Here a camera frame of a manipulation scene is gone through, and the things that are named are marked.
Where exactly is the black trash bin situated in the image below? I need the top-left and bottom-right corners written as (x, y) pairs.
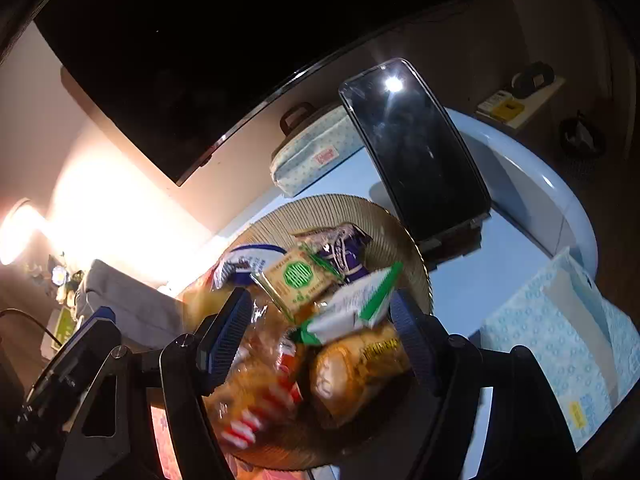
top-left (557, 112), bottom-right (606, 163)

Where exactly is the red striped bread packet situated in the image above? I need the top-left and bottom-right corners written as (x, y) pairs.
top-left (207, 290), bottom-right (311, 448)

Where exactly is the black monitor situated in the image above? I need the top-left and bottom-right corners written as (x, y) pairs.
top-left (32, 0), bottom-right (526, 187)

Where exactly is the blue white snack packet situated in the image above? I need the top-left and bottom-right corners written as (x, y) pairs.
top-left (212, 244), bottom-right (288, 291)

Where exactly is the white green snack packet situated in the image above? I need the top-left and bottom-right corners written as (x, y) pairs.
top-left (292, 261), bottom-right (405, 346)

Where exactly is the blue tissue pack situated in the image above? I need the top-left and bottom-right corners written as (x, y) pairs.
top-left (480, 247), bottom-right (633, 453)

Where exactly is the black cable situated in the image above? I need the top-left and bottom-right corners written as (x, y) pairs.
top-left (0, 308), bottom-right (63, 348)

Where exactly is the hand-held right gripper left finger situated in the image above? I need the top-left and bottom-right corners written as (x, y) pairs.
top-left (55, 287), bottom-right (253, 480)

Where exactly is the light blue patterned pouch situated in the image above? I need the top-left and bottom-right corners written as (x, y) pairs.
top-left (270, 102), bottom-right (366, 198)

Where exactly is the black phone stand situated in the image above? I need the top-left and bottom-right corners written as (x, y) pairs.
top-left (415, 220), bottom-right (493, 273)

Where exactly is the orange bread packet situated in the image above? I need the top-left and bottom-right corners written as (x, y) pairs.
top-left (310, 322), bottom-right (416, 428)
top-left (182, 275), bottom-right (241, 331)

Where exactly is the grey pencil case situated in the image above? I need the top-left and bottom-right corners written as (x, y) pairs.
top-left (75, 259), bottom-right (188, 351)

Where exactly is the woven round snack tray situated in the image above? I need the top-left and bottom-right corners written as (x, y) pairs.
top-left (182, 193), bottom-right (433, 471)

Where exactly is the white shelf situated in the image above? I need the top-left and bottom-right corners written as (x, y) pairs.
top-left (475, 75), bottom-right (566, 131)

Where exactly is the black smartphone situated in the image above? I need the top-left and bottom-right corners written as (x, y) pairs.
top-left (338, 57), bottom-right (493, 256)

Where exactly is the purple blue snack packet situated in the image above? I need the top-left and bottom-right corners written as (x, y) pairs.
top-left (292, 224), bottom-right (373, 283)

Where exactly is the yellow box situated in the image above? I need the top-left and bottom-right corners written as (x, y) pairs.
top-left (477, 91), bottom-right (523, 122)

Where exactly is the yellow green snack packet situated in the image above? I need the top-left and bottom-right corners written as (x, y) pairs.
top-left (252, 245), bottom-right (346, 323)

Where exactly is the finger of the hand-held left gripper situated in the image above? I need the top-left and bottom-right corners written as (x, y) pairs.
top-left (29, 306), bottom-right (121, 402)

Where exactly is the floral orange blanket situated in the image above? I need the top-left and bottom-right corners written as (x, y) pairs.
top-left (150, 405), bottom-right (311, 480)

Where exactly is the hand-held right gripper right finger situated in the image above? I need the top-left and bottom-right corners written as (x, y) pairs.
top-left (390, 287), bottom-right (583, 480)

